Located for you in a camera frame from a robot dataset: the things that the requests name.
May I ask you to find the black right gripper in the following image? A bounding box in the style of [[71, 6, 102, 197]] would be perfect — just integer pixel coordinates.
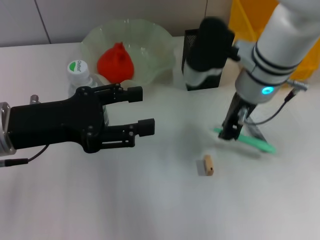
[[218, 91, 258, 143]]

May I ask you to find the green toothbrush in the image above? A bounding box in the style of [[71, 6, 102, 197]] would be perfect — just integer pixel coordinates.
[[213, 127, 278, 155]]

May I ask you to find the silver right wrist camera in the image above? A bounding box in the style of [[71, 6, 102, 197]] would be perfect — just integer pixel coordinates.
[[183, 16, 236, 88]]

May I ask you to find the grey pen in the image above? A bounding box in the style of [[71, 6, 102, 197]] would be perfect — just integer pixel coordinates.
[[246, 121, 268, 141]]

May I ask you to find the green glass fruit plate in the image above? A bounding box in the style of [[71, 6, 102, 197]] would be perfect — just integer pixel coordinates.
[[81, 18, 176, 89]]

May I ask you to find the yellow plastic bin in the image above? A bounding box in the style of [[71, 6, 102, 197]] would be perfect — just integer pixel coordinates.
[[229, 0, 320, 81]]

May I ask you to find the clear green-label water bottle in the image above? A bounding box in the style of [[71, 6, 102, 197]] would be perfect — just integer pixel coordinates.
[[66, 59, 111, 126]]

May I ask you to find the small wooden cork block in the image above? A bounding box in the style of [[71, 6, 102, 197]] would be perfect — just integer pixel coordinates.
[[203, 154, 216, 177]]

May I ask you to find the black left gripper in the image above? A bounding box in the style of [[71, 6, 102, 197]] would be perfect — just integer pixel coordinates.
[[7, 85, 109, 154]]

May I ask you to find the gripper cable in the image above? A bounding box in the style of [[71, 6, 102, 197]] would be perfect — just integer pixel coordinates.
[[244, 79, 310, 126], [0, 144, 49, 168]]

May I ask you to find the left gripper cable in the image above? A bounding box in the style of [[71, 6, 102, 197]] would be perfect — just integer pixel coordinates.
[[0, 144, 49, 168]]

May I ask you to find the black mesh pen holder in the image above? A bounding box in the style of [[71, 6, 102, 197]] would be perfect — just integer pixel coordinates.
[[181, 28, 227, 92]]

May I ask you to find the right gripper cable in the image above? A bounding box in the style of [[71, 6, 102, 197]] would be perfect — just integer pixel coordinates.
[[244, 79, 310, 126]]

